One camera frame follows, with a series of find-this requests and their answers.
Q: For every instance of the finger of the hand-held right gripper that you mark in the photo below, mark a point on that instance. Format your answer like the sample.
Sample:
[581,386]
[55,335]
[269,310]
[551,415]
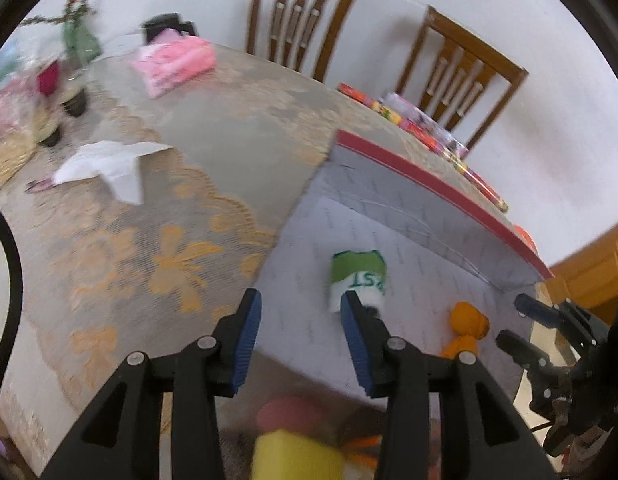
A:
[519,347]
[539,307]

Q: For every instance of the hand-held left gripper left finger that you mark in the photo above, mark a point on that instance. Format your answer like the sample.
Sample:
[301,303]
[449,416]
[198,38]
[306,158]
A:
[246,340]

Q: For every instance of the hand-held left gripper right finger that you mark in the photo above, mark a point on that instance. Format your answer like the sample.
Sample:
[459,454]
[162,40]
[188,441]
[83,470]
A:
[354,340]

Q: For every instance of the green white sock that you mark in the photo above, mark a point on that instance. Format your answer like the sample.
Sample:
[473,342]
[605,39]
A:
[356,270]

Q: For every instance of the grey cardboard box red rim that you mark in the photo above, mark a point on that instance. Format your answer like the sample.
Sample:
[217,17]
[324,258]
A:
[314,220]

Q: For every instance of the orange soft toy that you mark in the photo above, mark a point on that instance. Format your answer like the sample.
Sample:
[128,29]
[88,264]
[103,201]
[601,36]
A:
[464,325]

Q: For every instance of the wooden cabinet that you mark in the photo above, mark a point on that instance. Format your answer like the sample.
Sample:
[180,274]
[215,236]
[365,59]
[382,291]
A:
[589,265]

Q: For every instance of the orange round stool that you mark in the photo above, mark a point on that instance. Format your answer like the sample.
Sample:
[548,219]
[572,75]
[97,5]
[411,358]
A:
[525,237]

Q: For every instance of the yellow sponge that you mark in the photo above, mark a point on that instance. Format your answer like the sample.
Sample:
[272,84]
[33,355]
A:
[296,457]

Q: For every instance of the red patterned wrapping paper roll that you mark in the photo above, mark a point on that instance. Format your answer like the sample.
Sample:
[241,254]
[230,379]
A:
[481,185]

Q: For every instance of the floral lace tablecloth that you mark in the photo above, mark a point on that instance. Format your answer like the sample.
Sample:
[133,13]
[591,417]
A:
[229,135]

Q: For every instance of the white crumpled tissue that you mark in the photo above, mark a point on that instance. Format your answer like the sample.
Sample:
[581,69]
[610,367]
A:
[109,162]

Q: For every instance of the purple patterned wrapping paper roll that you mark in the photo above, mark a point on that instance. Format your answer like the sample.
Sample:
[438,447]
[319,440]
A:
[419,117]

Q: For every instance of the brown wooden chair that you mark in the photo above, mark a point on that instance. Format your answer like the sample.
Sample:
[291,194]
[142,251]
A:
[459,70]
[299,15]

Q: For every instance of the dark small cup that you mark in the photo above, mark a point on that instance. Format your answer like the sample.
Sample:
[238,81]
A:
[49,138]

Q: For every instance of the pink tissue pack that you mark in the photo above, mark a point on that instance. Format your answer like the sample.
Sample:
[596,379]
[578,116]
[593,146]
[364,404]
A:
[174,62]

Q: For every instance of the small dark bowls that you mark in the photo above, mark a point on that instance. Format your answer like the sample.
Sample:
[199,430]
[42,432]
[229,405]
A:
[74,102]

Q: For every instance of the plastic bag of beige grains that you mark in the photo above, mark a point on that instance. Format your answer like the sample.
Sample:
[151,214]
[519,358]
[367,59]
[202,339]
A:
[6,160]

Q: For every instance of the black kettle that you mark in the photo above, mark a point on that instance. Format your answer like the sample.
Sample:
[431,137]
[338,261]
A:
[161,27]

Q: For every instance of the red cup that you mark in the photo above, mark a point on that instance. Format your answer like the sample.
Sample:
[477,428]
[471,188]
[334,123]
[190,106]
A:
[49,77]

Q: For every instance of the plastic bag of pink sweets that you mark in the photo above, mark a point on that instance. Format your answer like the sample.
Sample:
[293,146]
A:
[9,110]

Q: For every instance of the green glass vase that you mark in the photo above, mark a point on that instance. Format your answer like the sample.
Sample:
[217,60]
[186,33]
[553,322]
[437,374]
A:
[79,40]

